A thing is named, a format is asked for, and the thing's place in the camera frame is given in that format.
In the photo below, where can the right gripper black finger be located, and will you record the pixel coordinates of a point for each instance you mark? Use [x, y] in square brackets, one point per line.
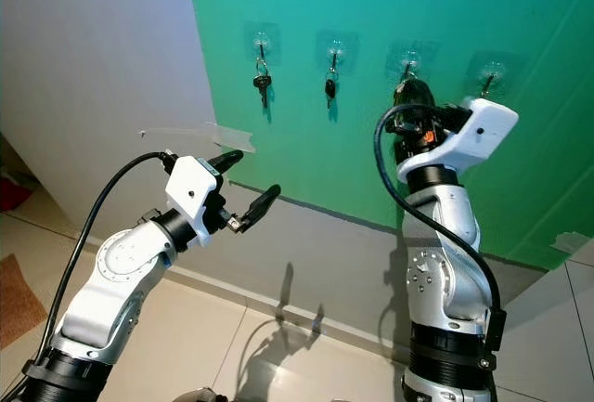
[418, 93]

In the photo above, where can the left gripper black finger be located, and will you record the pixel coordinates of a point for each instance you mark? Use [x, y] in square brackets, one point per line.
[227, 159]
[262, 202]

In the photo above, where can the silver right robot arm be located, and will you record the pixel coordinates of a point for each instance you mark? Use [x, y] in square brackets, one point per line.
[445, 281]

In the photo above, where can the clear adhesive hook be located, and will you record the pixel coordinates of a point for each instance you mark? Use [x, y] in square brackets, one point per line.
[487, 72]
[336, 46]
[408, 58]
[262, 38]

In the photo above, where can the large green backdrop sheet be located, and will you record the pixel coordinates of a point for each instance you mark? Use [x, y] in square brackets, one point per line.
[334, 161]

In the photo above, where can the small black headed key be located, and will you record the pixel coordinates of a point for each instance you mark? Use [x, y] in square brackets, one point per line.
[330, 86]

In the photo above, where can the red cloth item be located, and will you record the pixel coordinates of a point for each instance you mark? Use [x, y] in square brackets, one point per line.
[14, 193]

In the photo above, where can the clear tape strip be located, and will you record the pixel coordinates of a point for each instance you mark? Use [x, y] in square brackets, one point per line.
[571, 240]

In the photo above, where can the brown floor rug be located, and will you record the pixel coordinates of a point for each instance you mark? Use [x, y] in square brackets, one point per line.
[11, 300]

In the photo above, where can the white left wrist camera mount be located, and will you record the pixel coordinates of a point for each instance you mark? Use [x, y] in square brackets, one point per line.
[190, 188]

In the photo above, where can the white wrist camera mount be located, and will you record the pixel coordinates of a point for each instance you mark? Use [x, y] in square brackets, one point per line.
[473, 137]
[190, 188]

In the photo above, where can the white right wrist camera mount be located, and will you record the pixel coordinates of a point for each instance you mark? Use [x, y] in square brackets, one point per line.
[473, 137]

